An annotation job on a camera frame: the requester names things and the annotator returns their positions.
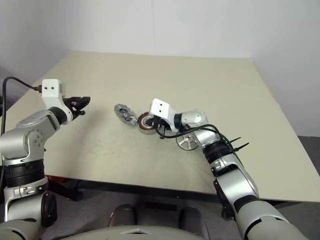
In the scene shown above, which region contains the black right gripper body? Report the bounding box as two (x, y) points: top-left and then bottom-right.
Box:
(152, 116), (173, 137)

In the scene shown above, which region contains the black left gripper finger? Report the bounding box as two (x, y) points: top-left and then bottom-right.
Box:
(76, 99), (91, 113)
(70, 95), (92, 104)

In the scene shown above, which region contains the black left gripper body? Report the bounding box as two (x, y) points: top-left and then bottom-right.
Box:
(61, 96), (88, 122)

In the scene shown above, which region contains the motor stator with copper windings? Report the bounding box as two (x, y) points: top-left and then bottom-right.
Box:
(136, 112), (161, 136)

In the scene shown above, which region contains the grey toothed gear disc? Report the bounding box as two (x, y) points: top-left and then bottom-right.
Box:
(113, 102), (139, 127)

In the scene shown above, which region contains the silver spoked wheel disc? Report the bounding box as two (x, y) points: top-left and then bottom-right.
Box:
(175, 132), (201, 152)

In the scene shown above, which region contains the red object under table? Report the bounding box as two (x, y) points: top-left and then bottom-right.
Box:
(47, 174), (66, 183)

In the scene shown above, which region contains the dark rounded shape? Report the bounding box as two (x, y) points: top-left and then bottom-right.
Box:
(109, 203), (138, 227)

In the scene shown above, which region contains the silver robot torso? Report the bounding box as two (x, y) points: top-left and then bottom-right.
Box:
(59, 219), (209, 240)

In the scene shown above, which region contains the black table caster wheel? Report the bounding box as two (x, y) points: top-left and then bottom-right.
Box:
(221, 207), (237, 222)

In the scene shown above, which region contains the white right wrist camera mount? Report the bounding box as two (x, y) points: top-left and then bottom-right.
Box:
(149, 97), (180, 133)

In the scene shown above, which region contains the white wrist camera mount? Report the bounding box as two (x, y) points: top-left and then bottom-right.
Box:
(149, 97), (180, 133)
(40, 78), (73, 125)

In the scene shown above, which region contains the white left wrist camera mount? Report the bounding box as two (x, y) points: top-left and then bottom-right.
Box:
(40, 78), (73, 125)

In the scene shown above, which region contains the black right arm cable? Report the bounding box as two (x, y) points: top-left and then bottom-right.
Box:
(159, 123), (233, 153)

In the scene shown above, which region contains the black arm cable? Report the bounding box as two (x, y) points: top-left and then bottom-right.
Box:
(159, 123), (233, 153)
(0, 76), (44, 137)

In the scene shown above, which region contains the black table frame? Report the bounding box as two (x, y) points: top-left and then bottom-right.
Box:
(47, 174), (226, 204)

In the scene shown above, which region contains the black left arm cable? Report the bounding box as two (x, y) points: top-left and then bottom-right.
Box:
(0, 76), (44, 137)

